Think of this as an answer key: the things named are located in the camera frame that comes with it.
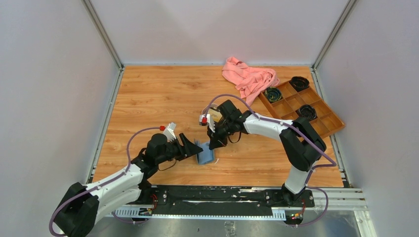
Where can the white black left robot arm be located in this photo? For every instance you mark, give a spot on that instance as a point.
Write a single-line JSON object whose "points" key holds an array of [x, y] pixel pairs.
{"points": [[111, 186]]}

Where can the gold credit card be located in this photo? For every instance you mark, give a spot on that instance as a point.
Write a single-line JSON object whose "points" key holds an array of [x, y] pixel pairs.
{"points": [[215, 114]]}

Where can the pink cloth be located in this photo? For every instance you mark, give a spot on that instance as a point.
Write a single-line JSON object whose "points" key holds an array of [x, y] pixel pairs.
{"points": [[249, 81]]}

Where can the beige oval tray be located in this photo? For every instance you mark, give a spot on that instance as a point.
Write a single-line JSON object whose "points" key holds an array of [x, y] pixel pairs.
{"points": [[208, 107]]}

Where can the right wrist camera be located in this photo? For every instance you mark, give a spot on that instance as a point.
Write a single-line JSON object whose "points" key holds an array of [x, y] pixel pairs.
{"points": [[207, 120]]}

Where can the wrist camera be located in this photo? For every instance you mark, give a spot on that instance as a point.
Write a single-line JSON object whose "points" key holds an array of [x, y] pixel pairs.
{"points": [[207, 120], [169, 133]]}

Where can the teal leather card holder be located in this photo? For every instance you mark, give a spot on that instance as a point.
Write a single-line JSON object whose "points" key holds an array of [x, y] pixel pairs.
{"points": [[207, 155]]}

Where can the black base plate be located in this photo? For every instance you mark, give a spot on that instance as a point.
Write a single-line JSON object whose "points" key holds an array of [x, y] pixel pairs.
{"points": [[220, 200]]}

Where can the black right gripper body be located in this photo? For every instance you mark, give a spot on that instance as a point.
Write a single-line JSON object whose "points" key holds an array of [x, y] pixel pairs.
{"points": [[226, 129]]}

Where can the wooden compartment organizer tray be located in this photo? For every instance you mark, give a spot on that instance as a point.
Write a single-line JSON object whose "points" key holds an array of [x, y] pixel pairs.
{"points": [[296, 98]]}

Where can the rolled tie orange pattern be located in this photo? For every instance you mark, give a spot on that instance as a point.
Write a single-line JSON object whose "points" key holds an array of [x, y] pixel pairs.
{"points": [[299, 83]]}

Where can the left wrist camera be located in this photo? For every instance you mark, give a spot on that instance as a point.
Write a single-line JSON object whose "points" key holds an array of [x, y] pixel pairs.
{"points": [[169, 133]]}

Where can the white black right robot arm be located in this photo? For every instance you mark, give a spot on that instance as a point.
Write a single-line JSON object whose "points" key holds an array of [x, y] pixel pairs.
{"points": [[301, 142]]}

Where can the aluminium frame rail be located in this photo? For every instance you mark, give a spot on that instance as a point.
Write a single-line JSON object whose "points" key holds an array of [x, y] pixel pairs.
{"points": [[344, 204]]}

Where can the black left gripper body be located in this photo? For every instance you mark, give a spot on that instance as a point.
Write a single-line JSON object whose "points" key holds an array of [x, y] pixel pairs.
{"points": [[174, 150]]}

